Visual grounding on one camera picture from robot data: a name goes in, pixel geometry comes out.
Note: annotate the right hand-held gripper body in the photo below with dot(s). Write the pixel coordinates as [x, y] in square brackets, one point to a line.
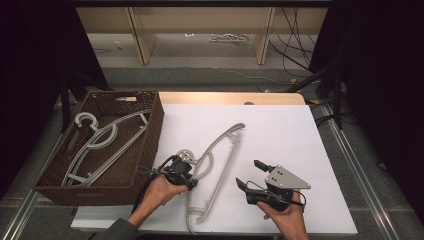
[283, 178]

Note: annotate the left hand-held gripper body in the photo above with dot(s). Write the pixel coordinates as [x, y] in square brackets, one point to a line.
[178, 171]

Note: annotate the grey plastic clothes hanger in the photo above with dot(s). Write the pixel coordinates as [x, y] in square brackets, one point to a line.
[100, 141]
[221, 176]

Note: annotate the brown woven basket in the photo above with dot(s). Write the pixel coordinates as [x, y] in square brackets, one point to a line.
[143, 160]

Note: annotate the person's left hand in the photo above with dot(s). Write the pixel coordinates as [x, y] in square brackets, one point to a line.
[160, 193]

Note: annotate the person's right hand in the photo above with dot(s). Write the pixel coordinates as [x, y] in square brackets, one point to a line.
[290, 221]

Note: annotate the white table cover sheet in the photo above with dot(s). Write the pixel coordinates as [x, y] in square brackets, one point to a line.
[283, 133]

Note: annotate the black stand legs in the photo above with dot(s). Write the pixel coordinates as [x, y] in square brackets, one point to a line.
[328, 83]

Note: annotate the small white floor object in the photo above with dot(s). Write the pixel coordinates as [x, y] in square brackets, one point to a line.
[189, 35]

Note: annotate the pile of white hangers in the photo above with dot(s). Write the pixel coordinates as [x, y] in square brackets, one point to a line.
[229, 38]

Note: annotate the black curtain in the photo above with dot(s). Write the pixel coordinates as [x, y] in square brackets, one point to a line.
[383, 83]
[30, 83]

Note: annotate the light wooden bench unit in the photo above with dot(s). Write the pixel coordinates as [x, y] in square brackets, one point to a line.
[200, 20]

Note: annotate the metal floor rail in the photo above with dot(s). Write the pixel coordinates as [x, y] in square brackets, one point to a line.
[360, 173]
[23, 210]

